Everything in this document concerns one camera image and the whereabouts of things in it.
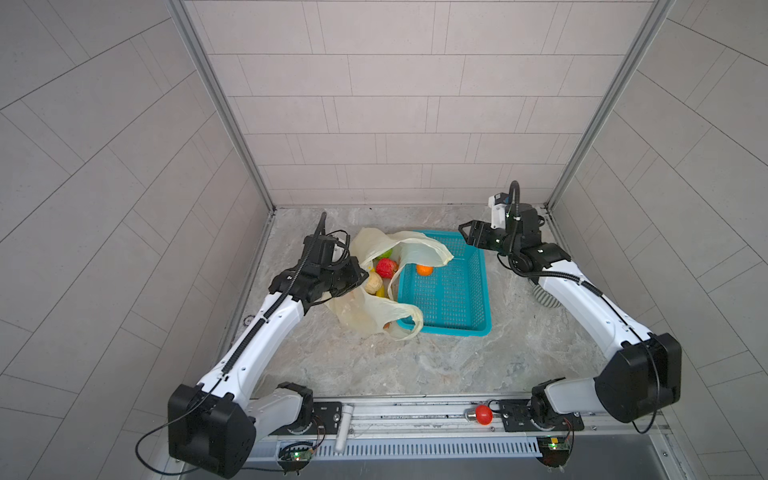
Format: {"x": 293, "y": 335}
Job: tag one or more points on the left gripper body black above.
{"x": 337, "y": 279}

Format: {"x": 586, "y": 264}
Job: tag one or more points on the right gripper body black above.
{"x": 498, "y": 240}

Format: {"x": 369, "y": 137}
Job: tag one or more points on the cream plastic shopping bag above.
{"x": 373, "y": 307}

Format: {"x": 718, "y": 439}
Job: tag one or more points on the red apple toy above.
{"x": 386, "y": 268}

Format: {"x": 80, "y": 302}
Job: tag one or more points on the green bumpy fruit toy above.
{"x": 386, "y": 254}

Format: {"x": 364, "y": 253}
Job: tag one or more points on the orange fruit toy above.
{"x": 424, "y": 270}

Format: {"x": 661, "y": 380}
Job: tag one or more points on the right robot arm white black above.
{"x": 644, "y": 370}

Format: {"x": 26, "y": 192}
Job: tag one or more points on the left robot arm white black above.
{"x": 214, "y": 424}

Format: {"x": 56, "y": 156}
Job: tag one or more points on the teal plastic basket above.
{"x": 454, "y": 299}

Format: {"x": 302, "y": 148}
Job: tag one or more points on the left circuit board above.
{"x": 295, "y": 456}

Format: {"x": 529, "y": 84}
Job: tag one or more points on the circuit board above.
{"x": 295, "y": 456}
{"x": 555, "y": 451}

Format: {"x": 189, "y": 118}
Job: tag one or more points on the red emergency stop button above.
{"x": 480, "y": 413}

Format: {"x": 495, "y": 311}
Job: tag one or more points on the right circuit board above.
{"x": 555, "y": 451}

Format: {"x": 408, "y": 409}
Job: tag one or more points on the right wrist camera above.
{"x": 499, "y": 206}

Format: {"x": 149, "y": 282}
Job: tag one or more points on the white cylinder handle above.
{"x": 344, "y": 427}

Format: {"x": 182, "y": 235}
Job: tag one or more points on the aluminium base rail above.
{"x": 442, "y": 416}

